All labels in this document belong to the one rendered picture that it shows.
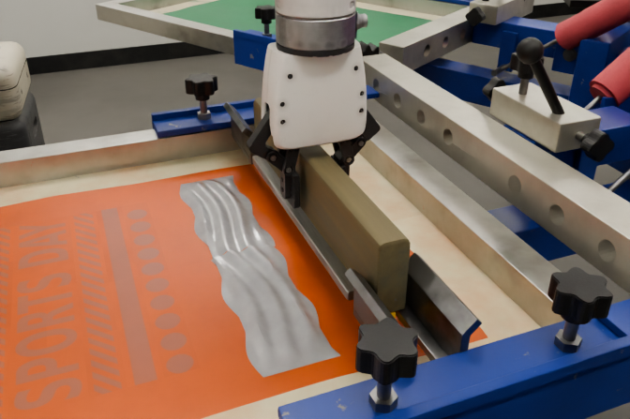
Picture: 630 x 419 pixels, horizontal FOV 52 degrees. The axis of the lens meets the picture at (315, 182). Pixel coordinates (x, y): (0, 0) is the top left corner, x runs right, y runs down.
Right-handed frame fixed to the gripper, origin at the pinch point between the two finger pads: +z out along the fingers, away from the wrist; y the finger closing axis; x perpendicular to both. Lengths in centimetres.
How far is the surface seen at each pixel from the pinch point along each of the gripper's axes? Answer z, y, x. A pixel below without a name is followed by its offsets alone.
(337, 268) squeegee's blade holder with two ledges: 3.0, 2.1, 11.3
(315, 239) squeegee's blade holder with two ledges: 3.0, 2.3, 6.0
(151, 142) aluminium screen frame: 4.0, 13.8, -25.3
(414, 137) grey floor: 103, -135, -203
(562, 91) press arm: 10, -63, -33
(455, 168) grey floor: 102, -135, -166
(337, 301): 7.0, 2.1, 11.2
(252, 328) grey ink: 6.5, 10.9, 12.4
